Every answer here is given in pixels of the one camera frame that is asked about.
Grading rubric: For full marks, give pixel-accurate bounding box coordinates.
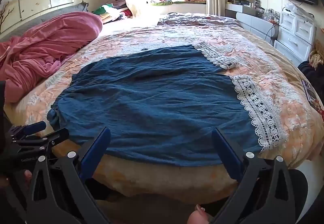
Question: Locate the blue denim pants lace trim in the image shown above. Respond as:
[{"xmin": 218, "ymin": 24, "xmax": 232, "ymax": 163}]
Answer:
[{"xmin": 47, "ymin": 45, "xmax": 287, "ymax": 167}]

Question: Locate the left hand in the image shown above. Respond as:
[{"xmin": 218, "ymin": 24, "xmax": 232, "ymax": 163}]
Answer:
[{"xmin": 0, "ymin": 170, "xmax": 32, "ymax": 189}]

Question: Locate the right hand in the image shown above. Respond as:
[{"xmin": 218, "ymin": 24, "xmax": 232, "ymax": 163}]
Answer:
[{"xmin": 187, "ymin": 205, "xmax": 209, "ymax": 224}]

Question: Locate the peach bear pattern bedspread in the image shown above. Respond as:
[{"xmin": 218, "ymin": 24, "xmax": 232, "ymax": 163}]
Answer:
[{"xmin": 1, "ymin": 12, "xmax": 323, "ymax": 204}]

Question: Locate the pink crumpled blanket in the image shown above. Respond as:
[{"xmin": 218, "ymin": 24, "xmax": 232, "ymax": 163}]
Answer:
[{"xmin": 1, "ymin": 12, "xmax": 103, "ymax": 103}]

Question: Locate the clothes heap on chair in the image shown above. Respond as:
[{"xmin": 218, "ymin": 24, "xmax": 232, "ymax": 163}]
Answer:
[{"xmin": 298, "ymin": 40, "xmax": 324, "ymax": 101}]

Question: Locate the pile of folded clothes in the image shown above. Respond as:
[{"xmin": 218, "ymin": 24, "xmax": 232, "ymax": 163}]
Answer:
[{"xmin": 92, "ymin": 0, "xmax": 133, "ymax": 24}]

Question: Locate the white drawer cabinet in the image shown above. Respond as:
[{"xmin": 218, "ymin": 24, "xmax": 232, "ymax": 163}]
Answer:
[{"xmin": 274, "ymin": 9, "xmax": 316, "ymax": 67}]

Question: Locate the white vanity desk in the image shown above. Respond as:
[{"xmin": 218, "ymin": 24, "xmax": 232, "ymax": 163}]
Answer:
[{"xmin": 225, "ymin": 3, "xmax": 279, "ymax": 46}]

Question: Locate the purple grey quilt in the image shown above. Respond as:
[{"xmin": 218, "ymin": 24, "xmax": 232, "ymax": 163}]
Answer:
[{"xmin": 157, "ymin": 12, "xmax": 240, "ymax": 27}]

